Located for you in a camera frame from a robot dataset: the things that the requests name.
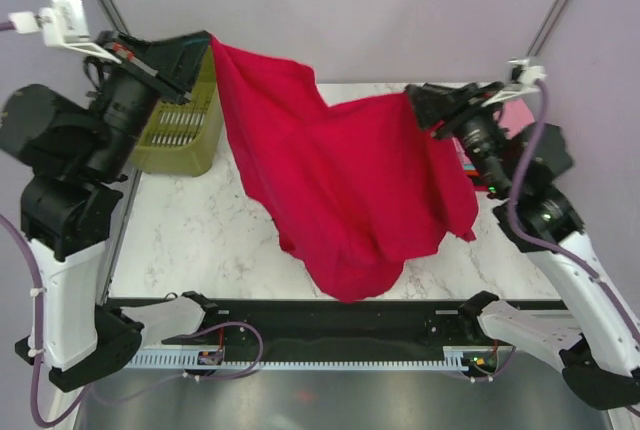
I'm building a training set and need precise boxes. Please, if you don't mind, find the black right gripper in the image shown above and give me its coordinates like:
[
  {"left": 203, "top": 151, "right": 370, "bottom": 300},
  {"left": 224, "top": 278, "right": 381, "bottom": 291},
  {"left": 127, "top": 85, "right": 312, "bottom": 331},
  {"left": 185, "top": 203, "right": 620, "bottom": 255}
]
[{"left": 403, "top": 81, "right": 510, "bottom": 195}]

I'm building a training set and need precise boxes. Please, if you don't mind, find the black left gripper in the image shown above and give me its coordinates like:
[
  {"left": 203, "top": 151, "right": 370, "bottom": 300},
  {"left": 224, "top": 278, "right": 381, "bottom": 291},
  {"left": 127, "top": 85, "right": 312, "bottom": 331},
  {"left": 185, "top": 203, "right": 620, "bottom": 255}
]
[{"left": 92, "top": 26, "right": 217, "bottom": 175}]

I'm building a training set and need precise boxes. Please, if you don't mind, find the red t shirt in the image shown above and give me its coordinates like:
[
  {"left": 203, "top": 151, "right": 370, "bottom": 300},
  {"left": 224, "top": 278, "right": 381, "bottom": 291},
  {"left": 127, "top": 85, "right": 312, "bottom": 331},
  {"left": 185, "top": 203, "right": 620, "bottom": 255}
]
[{"left": 211, "top": 40, "right": 478, "bottom": 302}]

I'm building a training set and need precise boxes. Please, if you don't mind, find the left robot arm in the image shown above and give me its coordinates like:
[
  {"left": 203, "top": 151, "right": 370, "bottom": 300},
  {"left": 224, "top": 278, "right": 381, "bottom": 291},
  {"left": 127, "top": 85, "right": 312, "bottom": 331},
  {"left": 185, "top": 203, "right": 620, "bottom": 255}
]
[{"left": 1, "top": 31, "right": 220, "bottom": 392}]

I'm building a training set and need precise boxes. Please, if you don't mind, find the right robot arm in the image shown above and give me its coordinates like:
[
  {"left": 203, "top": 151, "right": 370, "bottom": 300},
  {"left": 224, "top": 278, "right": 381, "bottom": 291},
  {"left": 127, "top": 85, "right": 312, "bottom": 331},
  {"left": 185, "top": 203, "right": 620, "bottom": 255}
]
[{"left": 405, "top": 79, "right": 639, "bottom": 413}]

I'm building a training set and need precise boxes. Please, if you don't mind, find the olive green plastic basket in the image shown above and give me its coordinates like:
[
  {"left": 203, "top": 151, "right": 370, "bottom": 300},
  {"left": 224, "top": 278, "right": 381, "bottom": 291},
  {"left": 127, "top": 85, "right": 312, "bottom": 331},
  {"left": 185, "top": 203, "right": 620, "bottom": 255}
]
[{"left": 130, "top": 49, "right": 224, "bottom": 177}]

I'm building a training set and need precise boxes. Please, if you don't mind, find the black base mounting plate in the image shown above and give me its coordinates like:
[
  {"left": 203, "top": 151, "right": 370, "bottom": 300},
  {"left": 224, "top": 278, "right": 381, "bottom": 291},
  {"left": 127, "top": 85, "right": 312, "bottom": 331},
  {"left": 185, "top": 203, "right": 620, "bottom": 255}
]
[{"left": 138, "top": 299, "right": 511, "bottom": 359}]

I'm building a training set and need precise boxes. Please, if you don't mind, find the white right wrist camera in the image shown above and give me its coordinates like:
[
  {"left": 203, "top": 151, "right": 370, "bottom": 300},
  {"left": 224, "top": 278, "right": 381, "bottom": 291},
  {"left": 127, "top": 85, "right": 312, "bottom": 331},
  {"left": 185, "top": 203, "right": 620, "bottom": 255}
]
[{"left": 482, "top": 57, "right": 547, "bottom": 107}]

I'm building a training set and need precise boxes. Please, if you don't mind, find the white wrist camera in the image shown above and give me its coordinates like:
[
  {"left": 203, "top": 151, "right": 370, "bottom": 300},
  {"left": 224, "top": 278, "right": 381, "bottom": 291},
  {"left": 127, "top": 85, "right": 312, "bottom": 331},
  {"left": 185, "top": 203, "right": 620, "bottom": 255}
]
[
  {"left": 482, "top": 57, "right": 547, "bottom": 107},
  {"left": 1, "top": 0, "right": 120, "bottom": 62}
]

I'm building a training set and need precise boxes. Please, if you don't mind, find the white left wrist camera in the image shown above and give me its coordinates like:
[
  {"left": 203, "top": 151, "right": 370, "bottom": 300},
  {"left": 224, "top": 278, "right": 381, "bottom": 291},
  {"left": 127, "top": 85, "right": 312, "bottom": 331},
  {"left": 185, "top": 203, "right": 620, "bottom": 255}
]
[{"left": 1, "top": 0, "right": 120, "bottom": 62}]

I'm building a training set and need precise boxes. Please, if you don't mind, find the aluminium frame post right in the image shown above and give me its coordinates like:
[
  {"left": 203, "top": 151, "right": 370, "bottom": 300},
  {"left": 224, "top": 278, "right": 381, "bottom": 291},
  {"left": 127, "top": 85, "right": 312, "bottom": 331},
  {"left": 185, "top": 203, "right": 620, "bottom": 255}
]
[{"left": 525, "top": 0, "right": 600, "bottom": 59}]

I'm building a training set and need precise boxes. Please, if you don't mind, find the white slotted cable duct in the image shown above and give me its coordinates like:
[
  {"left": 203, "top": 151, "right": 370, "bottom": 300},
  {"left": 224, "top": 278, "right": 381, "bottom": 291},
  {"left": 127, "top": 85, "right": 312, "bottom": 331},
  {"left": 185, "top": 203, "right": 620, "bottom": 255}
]
[{"left": 126, "top": 345, "right": 498, "bottom": 372}]

